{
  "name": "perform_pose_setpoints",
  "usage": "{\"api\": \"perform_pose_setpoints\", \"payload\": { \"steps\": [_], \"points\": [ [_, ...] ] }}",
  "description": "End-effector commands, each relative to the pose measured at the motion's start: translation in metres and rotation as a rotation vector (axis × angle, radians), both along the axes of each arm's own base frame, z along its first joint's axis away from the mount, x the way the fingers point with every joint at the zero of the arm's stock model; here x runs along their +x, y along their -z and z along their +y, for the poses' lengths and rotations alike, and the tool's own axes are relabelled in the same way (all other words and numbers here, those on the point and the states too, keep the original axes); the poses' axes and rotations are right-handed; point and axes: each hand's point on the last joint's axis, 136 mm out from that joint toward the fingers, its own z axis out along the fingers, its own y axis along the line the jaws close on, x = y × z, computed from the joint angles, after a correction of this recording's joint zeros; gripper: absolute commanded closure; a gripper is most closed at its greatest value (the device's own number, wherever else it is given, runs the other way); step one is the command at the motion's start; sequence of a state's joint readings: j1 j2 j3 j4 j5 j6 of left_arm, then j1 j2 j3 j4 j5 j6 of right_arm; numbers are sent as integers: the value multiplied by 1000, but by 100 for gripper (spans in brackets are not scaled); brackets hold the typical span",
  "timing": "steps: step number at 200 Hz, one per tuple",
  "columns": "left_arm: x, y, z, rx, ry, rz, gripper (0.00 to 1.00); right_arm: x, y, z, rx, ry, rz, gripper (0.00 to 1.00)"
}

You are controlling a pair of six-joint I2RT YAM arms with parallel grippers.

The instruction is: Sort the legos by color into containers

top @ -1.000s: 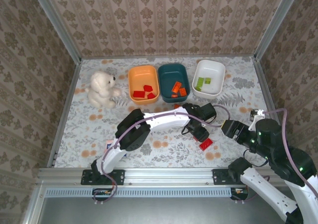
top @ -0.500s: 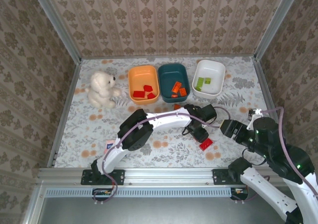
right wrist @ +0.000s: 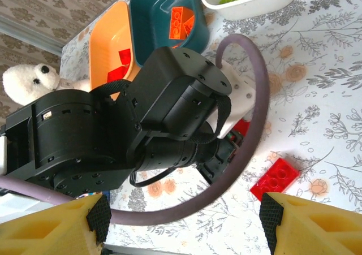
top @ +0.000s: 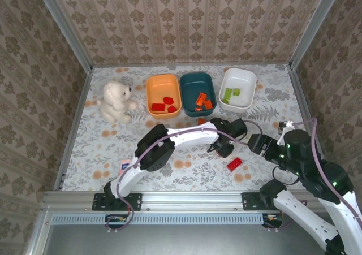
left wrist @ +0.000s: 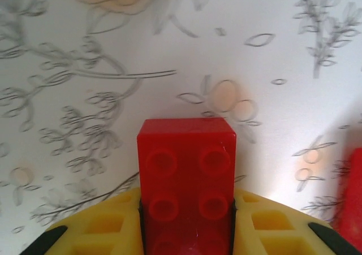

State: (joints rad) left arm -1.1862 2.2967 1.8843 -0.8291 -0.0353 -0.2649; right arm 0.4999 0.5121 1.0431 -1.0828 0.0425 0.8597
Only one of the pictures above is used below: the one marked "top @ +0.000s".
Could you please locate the teal plastic bin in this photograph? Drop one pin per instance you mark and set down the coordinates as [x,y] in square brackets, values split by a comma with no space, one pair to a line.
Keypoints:
[195,88]

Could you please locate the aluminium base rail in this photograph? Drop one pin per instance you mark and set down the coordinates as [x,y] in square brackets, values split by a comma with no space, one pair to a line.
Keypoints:
[192,199]

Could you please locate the aluminium frame post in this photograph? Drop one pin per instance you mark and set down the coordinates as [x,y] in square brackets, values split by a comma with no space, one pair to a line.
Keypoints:
[316,26]
[63,29]

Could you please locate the white teddy bear plush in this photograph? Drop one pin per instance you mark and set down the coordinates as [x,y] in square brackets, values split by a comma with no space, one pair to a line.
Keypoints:
[114,99]

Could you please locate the grey metal panel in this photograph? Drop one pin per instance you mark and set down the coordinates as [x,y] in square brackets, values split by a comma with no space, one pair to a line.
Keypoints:
[198,241]

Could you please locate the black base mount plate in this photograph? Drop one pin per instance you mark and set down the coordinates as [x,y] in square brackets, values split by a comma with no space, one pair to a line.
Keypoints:
[133,201]
[251,201]

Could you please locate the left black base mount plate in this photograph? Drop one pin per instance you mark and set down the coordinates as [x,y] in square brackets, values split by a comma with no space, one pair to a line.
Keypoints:
[133,201]

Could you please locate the aluminium table side rail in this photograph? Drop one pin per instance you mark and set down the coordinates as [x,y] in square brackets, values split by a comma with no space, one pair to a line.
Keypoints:
[304,96]
[75,130]

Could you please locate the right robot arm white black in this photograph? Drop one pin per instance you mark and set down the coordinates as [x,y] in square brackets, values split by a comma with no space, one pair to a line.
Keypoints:
[297,209]

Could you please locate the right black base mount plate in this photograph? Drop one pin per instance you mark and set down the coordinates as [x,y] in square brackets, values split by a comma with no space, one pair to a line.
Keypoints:
[251,201]

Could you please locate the long green lego brick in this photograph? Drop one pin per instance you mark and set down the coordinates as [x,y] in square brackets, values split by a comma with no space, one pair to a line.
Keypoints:
[227,92]

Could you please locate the white plastic bin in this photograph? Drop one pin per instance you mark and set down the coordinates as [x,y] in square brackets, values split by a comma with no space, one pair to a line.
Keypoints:
[240,82]

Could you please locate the pink tissue pack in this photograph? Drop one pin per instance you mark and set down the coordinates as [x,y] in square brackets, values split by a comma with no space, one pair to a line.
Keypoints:
[124,167]

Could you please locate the orange plastic bin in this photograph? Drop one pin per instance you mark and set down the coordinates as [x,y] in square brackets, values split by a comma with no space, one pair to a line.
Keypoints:
[162,91]

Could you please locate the small orange lego brick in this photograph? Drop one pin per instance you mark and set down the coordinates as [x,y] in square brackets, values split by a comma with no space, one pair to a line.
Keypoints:
[201,121]

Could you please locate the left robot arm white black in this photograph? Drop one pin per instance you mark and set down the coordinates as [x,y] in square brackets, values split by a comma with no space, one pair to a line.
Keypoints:
[192,134]

